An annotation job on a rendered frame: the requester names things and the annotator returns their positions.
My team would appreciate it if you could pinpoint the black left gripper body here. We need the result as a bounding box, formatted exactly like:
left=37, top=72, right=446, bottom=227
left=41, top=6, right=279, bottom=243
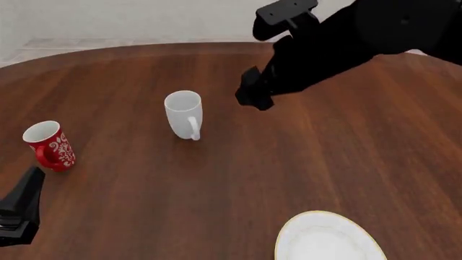
left=0, top=208, right=40, bottom=248

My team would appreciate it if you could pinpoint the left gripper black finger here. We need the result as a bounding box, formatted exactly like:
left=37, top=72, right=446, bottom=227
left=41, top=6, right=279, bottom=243
left=0, top=165, right=38, bottom=213
left=15, top=168, right=47, bottom=227

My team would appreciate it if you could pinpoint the red mug with white pattern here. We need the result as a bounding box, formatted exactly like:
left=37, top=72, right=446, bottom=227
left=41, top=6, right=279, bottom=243
left=22, top=120, right=77, bottom=173

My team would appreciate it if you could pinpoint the white plate with gold rim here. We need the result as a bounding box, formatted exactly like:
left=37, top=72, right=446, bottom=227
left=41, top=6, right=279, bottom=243
left=274, top=210, right=388, bottom=260

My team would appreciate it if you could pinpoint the small flat plate on stalk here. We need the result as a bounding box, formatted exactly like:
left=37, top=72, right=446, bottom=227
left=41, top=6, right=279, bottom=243
left=256, top=0, right=319, bottom=29

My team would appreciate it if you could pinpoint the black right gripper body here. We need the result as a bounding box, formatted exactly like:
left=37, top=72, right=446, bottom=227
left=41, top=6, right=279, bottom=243
left=261, top=36, right=326, bottom=96

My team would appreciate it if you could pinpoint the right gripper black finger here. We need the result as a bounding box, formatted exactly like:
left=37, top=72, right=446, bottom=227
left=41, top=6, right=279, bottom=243
left=235, top=80, right=276, bottom=111
left=240, top=65, right=263, bottom=89

